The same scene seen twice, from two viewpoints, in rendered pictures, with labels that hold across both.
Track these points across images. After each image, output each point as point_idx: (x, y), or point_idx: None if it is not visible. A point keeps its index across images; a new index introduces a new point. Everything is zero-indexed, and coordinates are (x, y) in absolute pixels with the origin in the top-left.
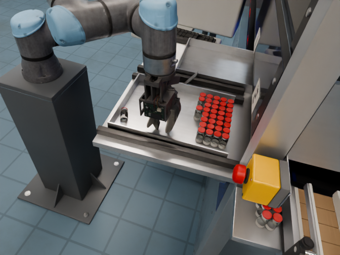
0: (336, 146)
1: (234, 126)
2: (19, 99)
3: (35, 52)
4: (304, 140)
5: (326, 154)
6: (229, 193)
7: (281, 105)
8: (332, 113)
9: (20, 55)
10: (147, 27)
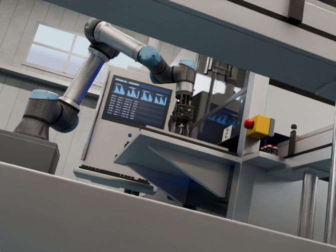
0: (280, 117)
1: None
2: (12, 148)
3: (45, 114)
4: (267, 114)
5: (278, 123)
6: (237, 175)
7: (253, 93)
8: (272, 98)
9: (26, 116)
10: (186, 66)
